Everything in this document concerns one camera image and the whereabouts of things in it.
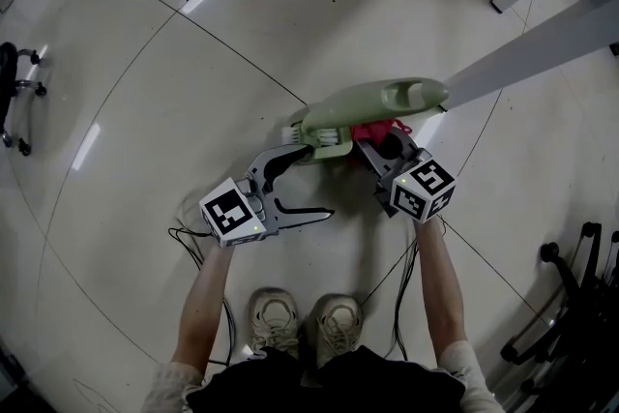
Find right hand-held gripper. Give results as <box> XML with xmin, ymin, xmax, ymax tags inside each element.
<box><xmin>354</xmin><ymin>129</ymin><xmax>457</xmax><ymax>225</ymax></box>

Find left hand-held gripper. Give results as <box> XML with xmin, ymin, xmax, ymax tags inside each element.
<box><xmin>198</xmin><ymin>142</ymin><xmax>337</xmax><ymax>250</ymax></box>

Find red cloth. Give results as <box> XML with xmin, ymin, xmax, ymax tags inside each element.
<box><xmin>349</xmin><ymin>117</ymin><xmax>415</xmax><ymax>170</ymax></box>

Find pale green toilet brush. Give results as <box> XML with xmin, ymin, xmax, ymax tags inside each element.
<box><xmin>281</xmin><ymin>76</ymin><xmax>451</xmax><ymax>164</ymax></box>

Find person's left forearm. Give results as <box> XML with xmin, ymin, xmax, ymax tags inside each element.
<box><xmin>170</xmin><ymin>240</ymin><xmax>237</xmax><ymax>374</ymax></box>

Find person's right forearm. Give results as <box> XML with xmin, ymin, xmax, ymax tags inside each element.
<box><xmin>412</xmin><ymin>214</ymin><xmax>468</xmax><ymax>369</ymax></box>

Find person's left beige shoe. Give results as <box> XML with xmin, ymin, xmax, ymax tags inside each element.
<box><xmin>248</xmin><ymin>287</ymin><xmax>302</xmax><ymax>360</ymax></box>

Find person's beige shoe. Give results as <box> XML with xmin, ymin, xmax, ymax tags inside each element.
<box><xmin>309</xmin><ymin>293</ymin><xmax>365</xmax><ymax>369</ymax></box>
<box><xmin>248</xmin><ymin>287</ymin><xmax>302</xmax><ymax>360</ymax></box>

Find person's right beige shoe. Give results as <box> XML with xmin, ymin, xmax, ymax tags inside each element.
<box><xmin>309</xmin><ymin>293</ymin><xmax>365</xmax><ymax>369</ymax></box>

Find long grey table leg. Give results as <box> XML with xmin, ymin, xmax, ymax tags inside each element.
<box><xmin>441</xmin><ymin>0</ymin><xmax>619</xmax><ymax>113</ymax></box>

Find person's black shorts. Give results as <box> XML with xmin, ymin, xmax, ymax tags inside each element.
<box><xmin>185</xmin><ymin>345</ymin><xmax>468</xmax><ymax>413</ymax></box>

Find black office chair base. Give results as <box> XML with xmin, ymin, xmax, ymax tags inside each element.
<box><xmin>499</xmin><ymin>221</ymin><xmax>619</xmax><ymax>400</ymax></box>
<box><xmin>0</xmin><ymin>41</ymin><xmax>48</xmax><ymax>158</ymax></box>

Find black cable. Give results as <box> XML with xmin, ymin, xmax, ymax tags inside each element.
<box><xmin>167</xmin><ymin>225</ymin><xmax>239</xmax><ymax>367</ymax></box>
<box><xmin>359</xmin><ymin>216</ymin><xmax>449</xmax><ymax>362</ymax></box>

